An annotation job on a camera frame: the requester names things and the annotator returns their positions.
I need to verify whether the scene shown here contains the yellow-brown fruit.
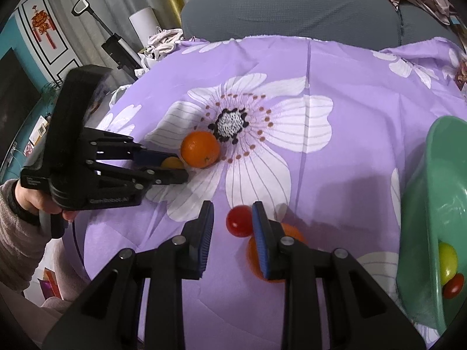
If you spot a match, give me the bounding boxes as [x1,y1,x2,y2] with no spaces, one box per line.
[161,156,184,169]

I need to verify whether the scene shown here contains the red tomato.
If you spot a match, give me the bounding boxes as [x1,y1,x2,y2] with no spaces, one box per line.
[442,273,465,300]
[226,205,253,238]

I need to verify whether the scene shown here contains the yellow round fruit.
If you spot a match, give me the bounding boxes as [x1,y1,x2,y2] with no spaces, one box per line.
[438,242,458,286]

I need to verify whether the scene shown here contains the orange mandarin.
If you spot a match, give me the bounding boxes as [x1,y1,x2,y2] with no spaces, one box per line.
[180,131,221,168]
[246,222,306,284]

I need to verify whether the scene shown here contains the left forearm grey sleeve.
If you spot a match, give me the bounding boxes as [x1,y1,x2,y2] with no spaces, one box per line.
[1,179,50,292]

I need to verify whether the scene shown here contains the person left hand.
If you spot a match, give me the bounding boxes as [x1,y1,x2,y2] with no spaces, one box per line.
[14,181,78,222]

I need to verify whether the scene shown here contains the black television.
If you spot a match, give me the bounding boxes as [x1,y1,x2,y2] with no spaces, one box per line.
[0,48,40,164]

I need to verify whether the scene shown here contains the green plastic bowl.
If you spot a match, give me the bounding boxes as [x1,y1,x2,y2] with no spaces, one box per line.
[397,116,466,333]

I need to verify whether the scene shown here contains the white patterned cloth pile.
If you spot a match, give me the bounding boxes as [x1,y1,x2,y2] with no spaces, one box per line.
[139,27,184,70]

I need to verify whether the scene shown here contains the red chinese knot decoration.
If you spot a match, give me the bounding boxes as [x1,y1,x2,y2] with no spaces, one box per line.
[32,5,57,50]

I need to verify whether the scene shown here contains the white paper roll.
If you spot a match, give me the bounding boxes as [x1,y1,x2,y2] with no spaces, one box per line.
[129,6,160,47]

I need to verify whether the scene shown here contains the purple floral cloth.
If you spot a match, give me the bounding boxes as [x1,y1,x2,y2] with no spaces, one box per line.
[63,36,466,349]

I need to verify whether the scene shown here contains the clear box of dried petals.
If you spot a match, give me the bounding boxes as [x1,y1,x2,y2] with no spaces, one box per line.
[454,59,467,94]

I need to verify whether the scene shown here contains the black stand with handle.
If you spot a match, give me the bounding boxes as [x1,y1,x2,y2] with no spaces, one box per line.
[71,0,141,81]

